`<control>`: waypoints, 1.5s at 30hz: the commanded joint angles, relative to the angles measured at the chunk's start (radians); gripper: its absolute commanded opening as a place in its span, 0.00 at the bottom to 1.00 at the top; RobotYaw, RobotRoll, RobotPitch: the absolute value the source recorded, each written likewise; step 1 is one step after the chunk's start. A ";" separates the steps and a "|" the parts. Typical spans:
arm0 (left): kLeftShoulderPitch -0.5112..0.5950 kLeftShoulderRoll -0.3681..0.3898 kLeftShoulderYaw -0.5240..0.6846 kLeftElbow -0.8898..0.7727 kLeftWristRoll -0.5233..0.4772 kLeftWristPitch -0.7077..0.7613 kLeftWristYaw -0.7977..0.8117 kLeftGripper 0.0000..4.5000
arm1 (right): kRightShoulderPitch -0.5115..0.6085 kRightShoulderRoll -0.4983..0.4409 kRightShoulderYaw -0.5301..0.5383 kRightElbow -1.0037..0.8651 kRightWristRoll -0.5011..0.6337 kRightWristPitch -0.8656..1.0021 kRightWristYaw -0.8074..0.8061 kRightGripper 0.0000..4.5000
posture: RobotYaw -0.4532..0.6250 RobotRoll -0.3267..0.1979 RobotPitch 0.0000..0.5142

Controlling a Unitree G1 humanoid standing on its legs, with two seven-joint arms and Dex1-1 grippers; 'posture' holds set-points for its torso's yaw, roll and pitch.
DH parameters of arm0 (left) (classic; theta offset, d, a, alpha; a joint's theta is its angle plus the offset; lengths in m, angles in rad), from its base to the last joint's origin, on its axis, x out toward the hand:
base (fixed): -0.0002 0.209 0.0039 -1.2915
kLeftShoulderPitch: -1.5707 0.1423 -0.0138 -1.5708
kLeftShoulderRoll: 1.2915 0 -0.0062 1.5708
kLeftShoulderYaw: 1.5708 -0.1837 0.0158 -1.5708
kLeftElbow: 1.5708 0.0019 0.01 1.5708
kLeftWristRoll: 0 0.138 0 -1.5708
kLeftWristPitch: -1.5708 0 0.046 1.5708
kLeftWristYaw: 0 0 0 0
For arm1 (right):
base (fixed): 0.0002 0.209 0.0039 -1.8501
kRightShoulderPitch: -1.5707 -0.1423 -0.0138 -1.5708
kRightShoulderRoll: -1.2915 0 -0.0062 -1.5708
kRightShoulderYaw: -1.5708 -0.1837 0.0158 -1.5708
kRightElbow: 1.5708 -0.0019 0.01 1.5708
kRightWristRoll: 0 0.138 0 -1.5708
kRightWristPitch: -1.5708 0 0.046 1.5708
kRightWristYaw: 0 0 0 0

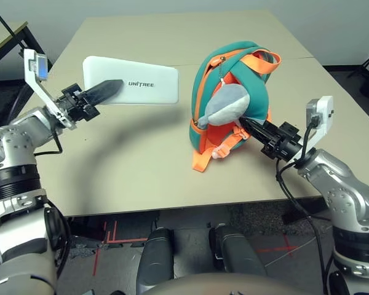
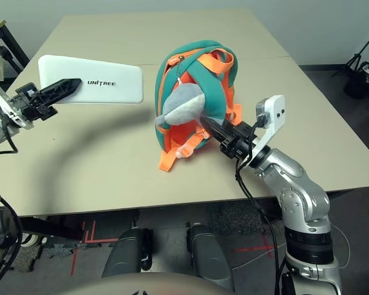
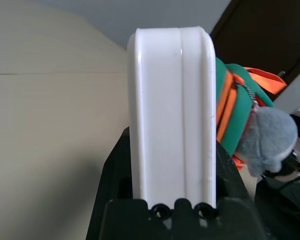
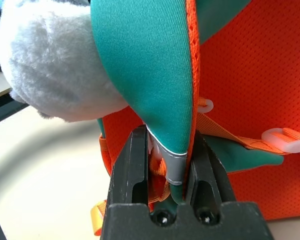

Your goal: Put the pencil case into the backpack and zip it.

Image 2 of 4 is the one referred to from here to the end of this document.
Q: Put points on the black tripod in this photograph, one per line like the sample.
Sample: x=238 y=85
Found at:
x=356 y=58

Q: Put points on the teal orange backpack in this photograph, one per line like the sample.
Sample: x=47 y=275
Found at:
x=209 y=92

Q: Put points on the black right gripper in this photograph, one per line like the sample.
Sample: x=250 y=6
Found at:
x=238 y=139

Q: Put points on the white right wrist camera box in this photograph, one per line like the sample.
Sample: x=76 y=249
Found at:
x=275 y=107

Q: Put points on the white Unitree box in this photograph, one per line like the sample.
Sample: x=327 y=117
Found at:
x=117 y=73

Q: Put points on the black framed side table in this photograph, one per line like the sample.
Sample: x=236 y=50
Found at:
x=17 y=49

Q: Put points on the dark grey right robot leg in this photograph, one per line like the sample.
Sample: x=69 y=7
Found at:
x=209 y=258

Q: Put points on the beige robot torso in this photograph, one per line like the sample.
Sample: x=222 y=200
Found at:
x=160 y=285

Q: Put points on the black pole with clamp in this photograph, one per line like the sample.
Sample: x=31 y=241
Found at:
x=3 y=50

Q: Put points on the dark grey left robot leg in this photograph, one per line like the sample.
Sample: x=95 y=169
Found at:
x=126 y=256

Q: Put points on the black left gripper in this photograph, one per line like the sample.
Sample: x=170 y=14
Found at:
x=34 y=103

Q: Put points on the dark grey robot leg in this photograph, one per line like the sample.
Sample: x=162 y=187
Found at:
x=126 y=256
x=209 y=258

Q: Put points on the grey plush dolphin charm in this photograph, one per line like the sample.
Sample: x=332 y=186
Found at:
x=181 y=106

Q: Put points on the white black round caster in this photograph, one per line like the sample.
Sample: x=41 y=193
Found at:
x=30 y=240

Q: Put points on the black bag with white items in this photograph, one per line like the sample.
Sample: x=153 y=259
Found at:
x=356 y=86

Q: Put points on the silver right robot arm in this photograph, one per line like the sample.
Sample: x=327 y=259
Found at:
x=295 y=184

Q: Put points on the dark grey floor mat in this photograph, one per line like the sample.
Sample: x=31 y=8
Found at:
x=240 y=218

